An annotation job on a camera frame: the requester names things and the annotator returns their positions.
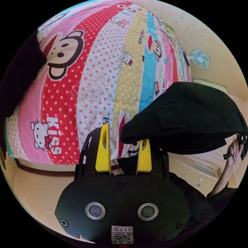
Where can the person's right forearm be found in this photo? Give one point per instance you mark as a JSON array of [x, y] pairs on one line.
[[221, 178]]

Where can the black pants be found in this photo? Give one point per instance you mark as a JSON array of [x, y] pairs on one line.
[[186, 116]]

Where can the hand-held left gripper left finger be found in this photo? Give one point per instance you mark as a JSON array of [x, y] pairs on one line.
[[103, 153]]

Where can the person's right hand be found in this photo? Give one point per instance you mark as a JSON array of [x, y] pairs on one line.
[[233, 152]]

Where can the white and teal fan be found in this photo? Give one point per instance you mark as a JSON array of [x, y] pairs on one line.
[[200, 58]]

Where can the bed with cartoon printed quilt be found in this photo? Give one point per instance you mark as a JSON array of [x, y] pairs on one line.
[[100, 81]]

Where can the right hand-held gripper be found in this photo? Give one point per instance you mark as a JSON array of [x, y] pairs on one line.
[[243, 147]]

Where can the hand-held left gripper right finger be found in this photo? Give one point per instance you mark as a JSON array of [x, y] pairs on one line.
[[144, 160]]

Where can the person's body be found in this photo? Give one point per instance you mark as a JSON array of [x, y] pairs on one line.
[[195, 205]]

